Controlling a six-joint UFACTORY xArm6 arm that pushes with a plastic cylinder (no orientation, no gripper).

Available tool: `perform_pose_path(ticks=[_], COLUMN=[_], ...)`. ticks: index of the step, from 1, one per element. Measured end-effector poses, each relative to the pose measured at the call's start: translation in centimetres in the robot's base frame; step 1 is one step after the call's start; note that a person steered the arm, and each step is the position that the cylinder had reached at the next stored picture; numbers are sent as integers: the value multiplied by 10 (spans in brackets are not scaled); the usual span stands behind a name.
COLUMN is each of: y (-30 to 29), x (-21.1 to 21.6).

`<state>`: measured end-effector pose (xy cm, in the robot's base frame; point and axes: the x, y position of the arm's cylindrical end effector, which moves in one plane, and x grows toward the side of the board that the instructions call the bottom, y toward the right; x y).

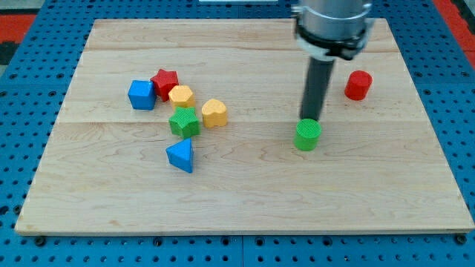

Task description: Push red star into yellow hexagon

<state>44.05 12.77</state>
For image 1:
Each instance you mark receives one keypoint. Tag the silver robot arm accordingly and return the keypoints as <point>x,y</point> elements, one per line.
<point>331,29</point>

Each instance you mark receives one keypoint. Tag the yellow hexagon block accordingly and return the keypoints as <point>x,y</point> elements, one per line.
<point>181,96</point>

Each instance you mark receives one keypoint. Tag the yellow heart block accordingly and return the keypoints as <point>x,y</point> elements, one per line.
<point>214,114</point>

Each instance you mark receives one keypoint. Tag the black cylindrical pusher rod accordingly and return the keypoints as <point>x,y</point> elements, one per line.
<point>316,85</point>

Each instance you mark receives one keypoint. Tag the green star block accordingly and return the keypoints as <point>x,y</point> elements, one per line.
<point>184,122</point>

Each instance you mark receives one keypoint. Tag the red cylinder block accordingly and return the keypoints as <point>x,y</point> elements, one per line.
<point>358,85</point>

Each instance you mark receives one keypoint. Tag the red star block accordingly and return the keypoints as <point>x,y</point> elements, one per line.
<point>163,82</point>

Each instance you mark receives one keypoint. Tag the green cylinder block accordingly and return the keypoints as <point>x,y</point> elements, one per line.
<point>307,133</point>

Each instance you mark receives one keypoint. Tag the blue cube block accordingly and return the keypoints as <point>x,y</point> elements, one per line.
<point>141,95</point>

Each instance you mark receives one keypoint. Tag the wooden board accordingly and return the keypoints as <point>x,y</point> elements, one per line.
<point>378,167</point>

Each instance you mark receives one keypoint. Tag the blue triangle block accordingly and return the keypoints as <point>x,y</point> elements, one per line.
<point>181,155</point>

